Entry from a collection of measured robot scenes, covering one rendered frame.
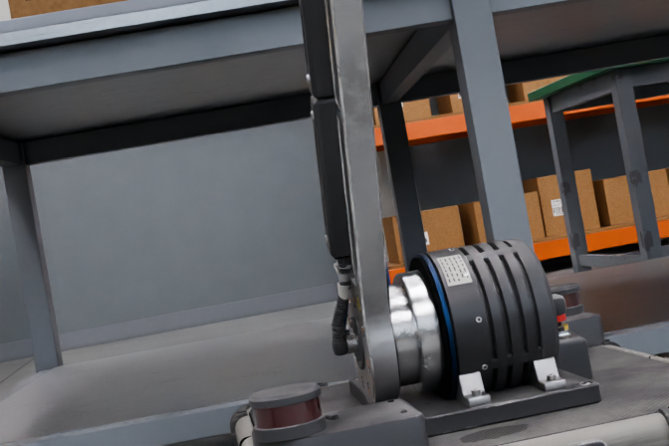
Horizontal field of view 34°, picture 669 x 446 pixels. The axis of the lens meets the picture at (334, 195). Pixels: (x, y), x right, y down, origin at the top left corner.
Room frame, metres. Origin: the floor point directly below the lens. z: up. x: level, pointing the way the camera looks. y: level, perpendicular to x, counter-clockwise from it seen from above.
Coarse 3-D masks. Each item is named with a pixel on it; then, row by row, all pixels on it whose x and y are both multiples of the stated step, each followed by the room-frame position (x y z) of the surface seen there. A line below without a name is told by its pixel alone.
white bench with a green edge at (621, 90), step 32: (640, 64) 3.27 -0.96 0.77; (544, 96) 3.84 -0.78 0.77; (576, 96) 3.65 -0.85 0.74; (608, 96) 3.94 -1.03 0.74; (640, 96) 3.96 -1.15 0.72; (640, 160) 3.29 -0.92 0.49; (576, 192) 3.91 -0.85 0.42; (640, 192) 3.29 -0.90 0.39; (576, 224) 3.90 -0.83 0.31; (640, 224) 3.29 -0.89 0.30; (576, 256) 3.90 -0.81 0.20; (608, 256) 3.62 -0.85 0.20; (640, 256) 3.38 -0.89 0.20
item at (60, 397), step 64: (384, 0) 1.70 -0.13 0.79; (448, 0) 1.71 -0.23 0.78; (512, 0) 1.72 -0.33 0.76; (576, 0) 1.74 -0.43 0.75; (0, 64) 1.67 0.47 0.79; (64, 64) 1.67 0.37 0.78; (128, 64) 1.68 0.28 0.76; (192, 64) 1.71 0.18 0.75; (512, 64) 2.93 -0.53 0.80; (576, 64) 2.94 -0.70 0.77; (128, 128) 2.86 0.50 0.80; (192, 128) 2.87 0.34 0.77; (384, 128) 2.89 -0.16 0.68; (512, 128) 1.70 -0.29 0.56; (512, 192) 1.70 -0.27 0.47; (320, 320) 2.86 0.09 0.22; (640, 320) 1.83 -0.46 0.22; (64, 384) 2.38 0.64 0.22; (128, 384) 2.17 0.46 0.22; (192, 384) 2.00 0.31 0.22; (256, 384) 1.86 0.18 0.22
